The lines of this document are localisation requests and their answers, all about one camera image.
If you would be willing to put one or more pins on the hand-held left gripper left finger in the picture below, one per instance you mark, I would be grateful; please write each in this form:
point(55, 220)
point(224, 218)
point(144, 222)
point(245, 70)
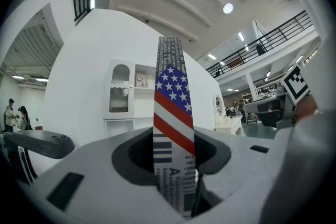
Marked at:
point(92, 165)

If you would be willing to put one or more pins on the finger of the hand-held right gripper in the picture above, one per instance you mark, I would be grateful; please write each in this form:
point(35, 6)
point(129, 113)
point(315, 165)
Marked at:
point(262, 106)
point(273, 118)

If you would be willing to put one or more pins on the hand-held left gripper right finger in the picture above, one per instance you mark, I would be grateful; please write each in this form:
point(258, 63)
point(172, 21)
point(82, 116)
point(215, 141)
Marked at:
point(241, 173)

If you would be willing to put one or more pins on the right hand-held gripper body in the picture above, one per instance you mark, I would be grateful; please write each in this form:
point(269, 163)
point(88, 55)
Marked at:
point(295, 84)

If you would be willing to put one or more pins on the person's right forearm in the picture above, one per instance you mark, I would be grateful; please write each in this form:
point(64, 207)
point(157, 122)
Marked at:
point(305, 108)

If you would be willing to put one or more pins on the white shelving desk unit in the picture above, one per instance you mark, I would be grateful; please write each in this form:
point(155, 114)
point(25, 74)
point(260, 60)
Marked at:
point(118, 126)

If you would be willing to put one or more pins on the white dressing table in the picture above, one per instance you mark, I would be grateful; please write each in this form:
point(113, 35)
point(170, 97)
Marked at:
point(228, 120)

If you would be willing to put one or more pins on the black balcony railing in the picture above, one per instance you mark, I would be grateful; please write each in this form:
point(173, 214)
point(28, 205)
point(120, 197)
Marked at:
point(278, 34)

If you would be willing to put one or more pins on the person's white shirt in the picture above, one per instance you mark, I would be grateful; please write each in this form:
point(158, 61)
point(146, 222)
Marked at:
point(323, 139)

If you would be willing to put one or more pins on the white glass cabinet door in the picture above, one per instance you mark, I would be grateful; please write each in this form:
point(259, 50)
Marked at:
point(119, 91)

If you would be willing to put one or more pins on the grey photo board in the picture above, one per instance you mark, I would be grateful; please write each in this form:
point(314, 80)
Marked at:
point(141, 80)

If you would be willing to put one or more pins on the round ceiling light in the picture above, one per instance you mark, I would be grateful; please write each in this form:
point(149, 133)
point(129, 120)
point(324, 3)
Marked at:
point(228, 8)

